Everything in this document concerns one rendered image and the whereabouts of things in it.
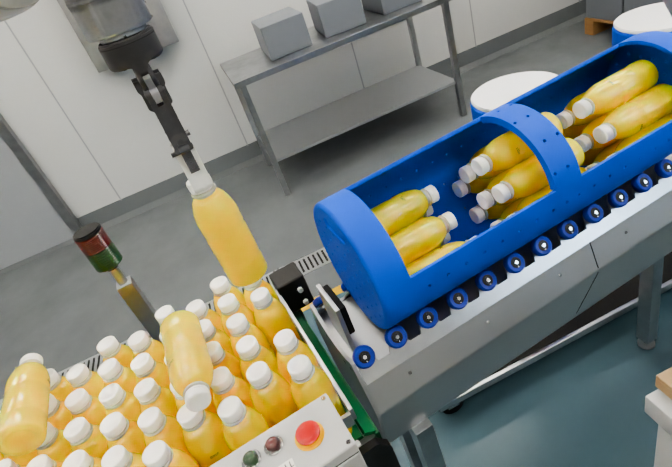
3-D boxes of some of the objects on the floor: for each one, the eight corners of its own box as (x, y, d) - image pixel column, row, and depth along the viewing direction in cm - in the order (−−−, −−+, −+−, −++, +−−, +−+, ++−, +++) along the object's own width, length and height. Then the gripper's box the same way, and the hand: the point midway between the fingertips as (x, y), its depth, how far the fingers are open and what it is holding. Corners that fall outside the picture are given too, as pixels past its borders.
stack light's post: (290, 504, 174) (132, 282, 115) (280, 511, 173) (115, 290, 114) (286, 495, 177) (130, 274, 119) (277, 501, 176) (114, 282, 118)
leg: (658, 344, 182) (671, 209, 148) (647, 352, 180) (658, 218, 147) (644, 335, 186) (653, 202, 153) (633, 343, 185) (640, 210, 152)
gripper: (158, 28, 57) (237, 193, 70) (144, 17, 71) (212, 156, 84) (96, 53, 56) (188, 216, 69) (94, 36, 69) (171, 176, 82)
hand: (192, 165), depth 74 cm, fingers closed on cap, 4 cm apart
